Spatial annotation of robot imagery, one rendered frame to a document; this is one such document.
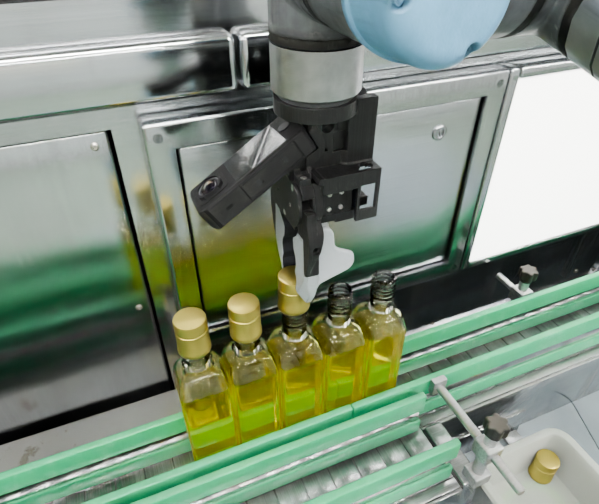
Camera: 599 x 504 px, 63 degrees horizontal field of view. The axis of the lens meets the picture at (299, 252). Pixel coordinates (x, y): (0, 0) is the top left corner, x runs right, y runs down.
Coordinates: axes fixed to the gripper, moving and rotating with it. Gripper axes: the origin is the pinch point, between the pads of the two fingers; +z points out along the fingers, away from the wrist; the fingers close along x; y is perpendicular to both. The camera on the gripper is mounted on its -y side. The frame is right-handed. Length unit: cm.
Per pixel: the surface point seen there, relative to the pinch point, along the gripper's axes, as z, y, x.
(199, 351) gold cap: 4.5, -11.2, -1.6
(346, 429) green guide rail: 21.2, 4.5, -6.4
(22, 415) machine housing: 26.1, -35.1, 15.9
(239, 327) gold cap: 3.1, -6.7, -1.3
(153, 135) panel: -13.5, -10.4, 11.9
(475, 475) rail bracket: 26.8, 18.8, -15.6
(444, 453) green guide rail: 21.4, 14.1, -13.8
